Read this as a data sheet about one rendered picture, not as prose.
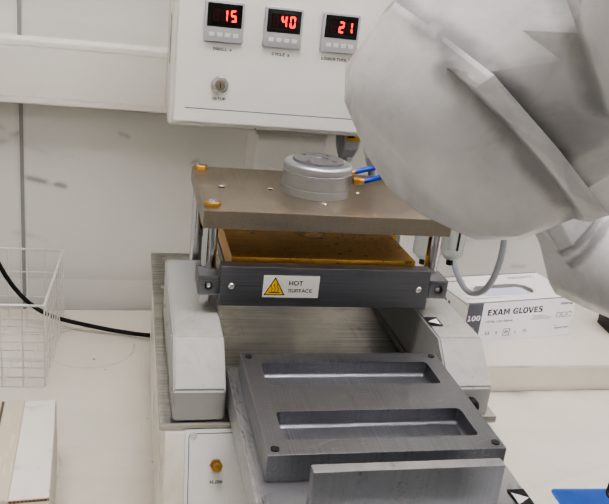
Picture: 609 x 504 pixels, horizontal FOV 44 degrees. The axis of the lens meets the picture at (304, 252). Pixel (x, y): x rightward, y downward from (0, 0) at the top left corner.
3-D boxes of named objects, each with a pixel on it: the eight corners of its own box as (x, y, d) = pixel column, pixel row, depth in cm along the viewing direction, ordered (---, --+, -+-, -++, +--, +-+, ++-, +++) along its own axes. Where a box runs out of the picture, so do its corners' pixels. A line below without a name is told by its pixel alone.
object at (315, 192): (184, 219, 101) (190, 123, 97) (403, 228, 108) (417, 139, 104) (198, 292, 79) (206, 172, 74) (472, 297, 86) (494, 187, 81)
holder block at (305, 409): (238, 375, 73) (240, 352, 72) (430, 374, 78) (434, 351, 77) (264, 483, 58) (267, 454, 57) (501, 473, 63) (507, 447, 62)
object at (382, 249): (213, 238, 95) (218, 164, 92) (379, 243, 100) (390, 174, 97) (229, 292, 80) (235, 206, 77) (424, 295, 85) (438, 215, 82)
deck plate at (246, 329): (150, 257, 113) (151, 251, 113) (371, 263, 121) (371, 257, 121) (159, 431, 71) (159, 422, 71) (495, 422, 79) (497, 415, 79)
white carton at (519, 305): (424, 314, 136) (431, 276, 134) (527, 306, 145) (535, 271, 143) (460, 344, 126) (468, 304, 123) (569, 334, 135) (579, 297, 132)
